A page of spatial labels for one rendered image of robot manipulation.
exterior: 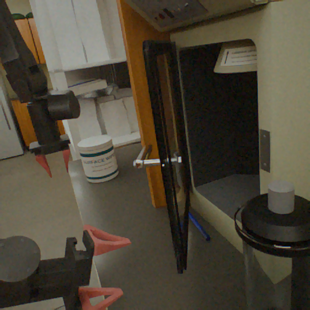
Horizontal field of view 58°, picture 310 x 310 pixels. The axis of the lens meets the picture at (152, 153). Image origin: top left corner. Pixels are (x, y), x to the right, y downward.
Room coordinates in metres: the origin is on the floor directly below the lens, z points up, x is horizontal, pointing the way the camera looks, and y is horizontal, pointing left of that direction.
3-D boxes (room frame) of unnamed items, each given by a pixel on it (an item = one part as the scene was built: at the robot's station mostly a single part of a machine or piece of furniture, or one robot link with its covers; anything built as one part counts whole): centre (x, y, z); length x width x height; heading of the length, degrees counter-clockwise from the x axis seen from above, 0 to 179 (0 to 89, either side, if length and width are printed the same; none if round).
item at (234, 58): (0.56, -0.23, 1.34); 0.18 x 0.18 x 0.05
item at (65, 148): (0.73, 0.26, 1.14); 0.07 x 0.07 x 0.09; 18
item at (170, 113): (0.54, -0.04, 1.19); 0.30 x 0.01 x 0.40; 168
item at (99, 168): (1.03, 0.21, 1.02); 0.13 x 0.13 x 0.15
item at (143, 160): (0.47, 0.00, 1.20); 0.10 x 0.05 x 0.03; 168
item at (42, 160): (0.73, 0.28, 1.14); 0.07 x 0.07 x 0.09; 18
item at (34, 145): (0.73, 0.27, 1.21); 0.10 x 0.07 x 0.07; 108
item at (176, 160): (0.43, -0.04, 1.18); 0.02 x 0.02 x 0.06; 78
